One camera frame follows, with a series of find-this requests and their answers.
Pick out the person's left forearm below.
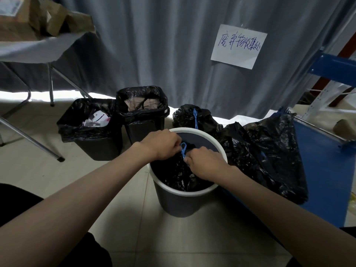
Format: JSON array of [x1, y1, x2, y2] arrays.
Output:
[[0, 142, 146, 267]]

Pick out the white paper waste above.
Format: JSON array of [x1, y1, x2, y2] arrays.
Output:
[[82, 110, 111, 128]]

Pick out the white perforated rack upright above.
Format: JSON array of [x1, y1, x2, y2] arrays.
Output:
[[302, 80, 354, 122]]

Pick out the tall black square trash bin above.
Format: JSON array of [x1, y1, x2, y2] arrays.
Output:
[[116, 85, 170, 145]]

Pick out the blue shelf rack beam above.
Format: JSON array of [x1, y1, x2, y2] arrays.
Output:
[[307, 52, 356, 87]]

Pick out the blue flat board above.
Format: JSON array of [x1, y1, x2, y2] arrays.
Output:
[[292, 119, 356, 228]]

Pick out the person's left hand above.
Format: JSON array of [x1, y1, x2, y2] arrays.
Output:
[[138, 129, 183, 161]]

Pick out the person's right hand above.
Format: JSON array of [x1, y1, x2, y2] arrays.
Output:
[[184, 146, 232, 183]]

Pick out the small tied black trash bag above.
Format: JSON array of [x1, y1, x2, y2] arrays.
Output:
[[172, 104, 224, 138]]

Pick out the grey curtain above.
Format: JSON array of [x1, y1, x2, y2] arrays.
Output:
[[0, 0, 356, 120]]

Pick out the large black trash bag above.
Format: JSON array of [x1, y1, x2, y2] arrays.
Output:
[[218, 112, 309, 205]]

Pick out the black trash bag blue drawstring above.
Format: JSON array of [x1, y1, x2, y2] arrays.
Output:
[[151, 142, 217, 193]]

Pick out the person's black trousers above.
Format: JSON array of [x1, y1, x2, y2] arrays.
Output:
[[0, 183, 112, 267]]

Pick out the white handwritten paper sign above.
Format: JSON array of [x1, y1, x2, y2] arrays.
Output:
[[210, 24, 268, 70]]

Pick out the brown cardboard scrap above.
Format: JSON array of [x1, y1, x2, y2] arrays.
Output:
[[333, 119, 356, 141]]

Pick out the brown waste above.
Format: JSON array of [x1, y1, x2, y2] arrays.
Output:
[[124, 97, 162, 111]]

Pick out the wide black square trash bin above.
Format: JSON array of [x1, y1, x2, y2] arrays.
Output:
[[56, 98, 123, 161]]

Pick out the crumpled brown cardboard pieces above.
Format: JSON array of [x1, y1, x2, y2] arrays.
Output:
[[40, 0, 95, 37]]

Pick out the white folding table metal legs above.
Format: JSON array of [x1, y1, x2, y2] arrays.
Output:
[[0, 30, 97, 163]]

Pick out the grey round bin white rim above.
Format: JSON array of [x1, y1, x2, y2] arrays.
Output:
[[146, 127, 228, 218]]

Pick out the large cardboard box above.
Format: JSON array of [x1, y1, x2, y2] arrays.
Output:
[[0, 0, 43, 42]]

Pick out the person's right forearm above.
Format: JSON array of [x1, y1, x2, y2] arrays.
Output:
[[222, 167, 356, 267]]

